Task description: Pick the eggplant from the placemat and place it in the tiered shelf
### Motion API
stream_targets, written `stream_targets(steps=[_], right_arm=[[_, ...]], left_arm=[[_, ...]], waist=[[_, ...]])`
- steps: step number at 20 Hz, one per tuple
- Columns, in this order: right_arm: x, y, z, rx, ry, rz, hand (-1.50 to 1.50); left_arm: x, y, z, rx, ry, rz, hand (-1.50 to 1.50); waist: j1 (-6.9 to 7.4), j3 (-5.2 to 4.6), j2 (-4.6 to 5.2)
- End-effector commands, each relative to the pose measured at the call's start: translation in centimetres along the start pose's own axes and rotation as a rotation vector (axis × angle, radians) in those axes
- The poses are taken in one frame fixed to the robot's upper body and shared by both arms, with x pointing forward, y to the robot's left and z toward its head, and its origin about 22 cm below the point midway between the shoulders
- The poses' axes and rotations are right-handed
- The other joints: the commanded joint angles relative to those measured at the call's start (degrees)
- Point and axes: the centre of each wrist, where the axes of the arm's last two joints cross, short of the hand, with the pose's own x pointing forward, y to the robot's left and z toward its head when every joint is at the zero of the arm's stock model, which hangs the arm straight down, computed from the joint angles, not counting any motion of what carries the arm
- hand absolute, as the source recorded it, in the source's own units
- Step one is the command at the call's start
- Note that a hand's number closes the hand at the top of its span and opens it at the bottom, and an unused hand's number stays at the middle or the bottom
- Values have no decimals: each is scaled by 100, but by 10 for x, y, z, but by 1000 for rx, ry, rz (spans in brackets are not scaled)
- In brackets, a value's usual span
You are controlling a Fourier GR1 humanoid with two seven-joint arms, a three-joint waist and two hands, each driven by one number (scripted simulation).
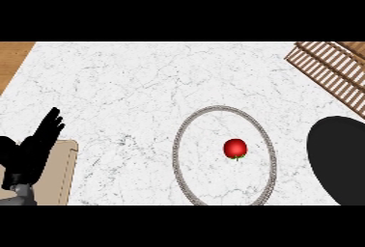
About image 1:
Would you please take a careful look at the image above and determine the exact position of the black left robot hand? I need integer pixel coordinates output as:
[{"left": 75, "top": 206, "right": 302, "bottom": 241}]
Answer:
[{"left": 0, "top": 106, "right": 67, "bottom": 191}]

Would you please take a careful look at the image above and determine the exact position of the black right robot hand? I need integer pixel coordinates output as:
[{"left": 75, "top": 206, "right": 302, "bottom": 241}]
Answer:
[{"left": 304, "top": 116, "right": 365, "bottom": 206}]

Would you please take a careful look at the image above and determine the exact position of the brown wooden slatted tiered shelf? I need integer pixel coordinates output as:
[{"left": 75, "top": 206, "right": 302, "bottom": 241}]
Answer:
[{"left": 284, "top": 41, "right": 365, "bottom": 120}]

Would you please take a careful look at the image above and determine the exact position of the round grey rimmed placemat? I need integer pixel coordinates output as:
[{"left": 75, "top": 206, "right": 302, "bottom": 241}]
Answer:
[{"left": 171, "top": 104, "right": 278, "bottom": 206}]

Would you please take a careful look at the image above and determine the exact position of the red round vegetable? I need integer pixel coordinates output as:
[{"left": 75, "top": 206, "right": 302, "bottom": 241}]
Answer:
[{"left": 223, "top": 138, "right": 250, "bottom": 161}]

